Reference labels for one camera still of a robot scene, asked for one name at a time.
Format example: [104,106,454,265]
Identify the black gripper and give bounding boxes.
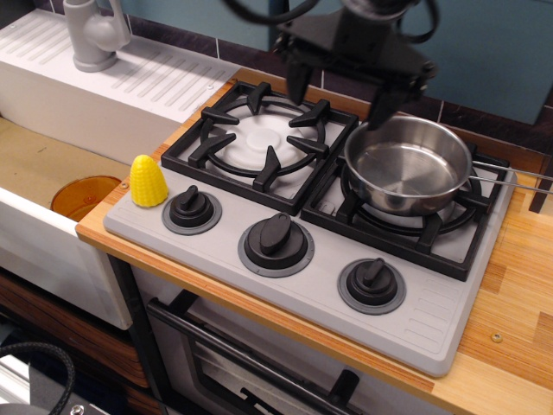
[278,1,437,131]

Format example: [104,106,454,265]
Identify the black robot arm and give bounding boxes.
[278,1,439,131]

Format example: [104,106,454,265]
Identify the stainless steel pan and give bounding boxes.
[343,115,553,218]

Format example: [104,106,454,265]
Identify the black left burner grate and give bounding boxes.
[162,82,359,215]

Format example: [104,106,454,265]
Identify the black burner grate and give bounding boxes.
[162,82,359,215]
[302,143,516,281]

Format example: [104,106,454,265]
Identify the grey toy stove top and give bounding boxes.
[104,82,517,376]

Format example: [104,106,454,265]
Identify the black middle stove knob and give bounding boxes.
[238,213,315,278]

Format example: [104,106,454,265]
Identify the black stove knob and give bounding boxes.
[338,258,407,316]
[162,185,222,236]
[238,213,315,278]

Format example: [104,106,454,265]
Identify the black right burner grate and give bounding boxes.
[302,143,516,281]

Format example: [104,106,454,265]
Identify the black left stove knob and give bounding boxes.
[162,185,222,236]

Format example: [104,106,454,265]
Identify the black right stove knob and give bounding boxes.
[338,258,407,316]

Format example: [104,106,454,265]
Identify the yellow toy corn cob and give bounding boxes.
[130,155,168,208]

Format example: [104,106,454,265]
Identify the grey toy faucet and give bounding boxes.
[63,0,131,73]

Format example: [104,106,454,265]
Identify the white toy sink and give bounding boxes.
[1,9,238,330]

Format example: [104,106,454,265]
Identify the orange plastic bowl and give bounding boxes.
[50,176,121,221]

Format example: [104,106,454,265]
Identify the toy oven door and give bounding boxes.
[146,290,359,414]

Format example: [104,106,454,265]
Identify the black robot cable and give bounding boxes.
[222,0,442,44]

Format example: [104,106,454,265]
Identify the black braided cable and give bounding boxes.
[0,342,77,415]

